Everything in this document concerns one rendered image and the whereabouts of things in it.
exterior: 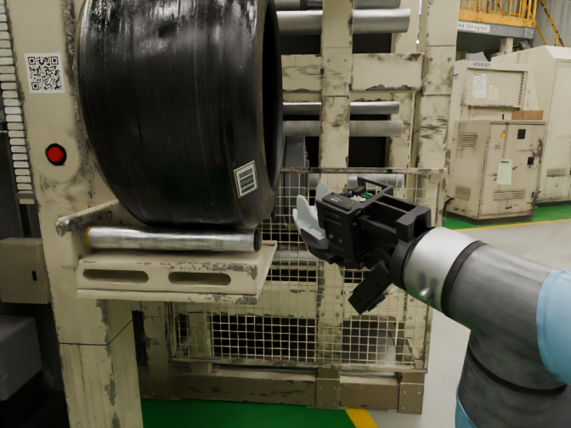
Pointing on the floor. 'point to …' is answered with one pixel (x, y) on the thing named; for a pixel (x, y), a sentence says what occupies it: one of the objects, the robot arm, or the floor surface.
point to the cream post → (55, 127)
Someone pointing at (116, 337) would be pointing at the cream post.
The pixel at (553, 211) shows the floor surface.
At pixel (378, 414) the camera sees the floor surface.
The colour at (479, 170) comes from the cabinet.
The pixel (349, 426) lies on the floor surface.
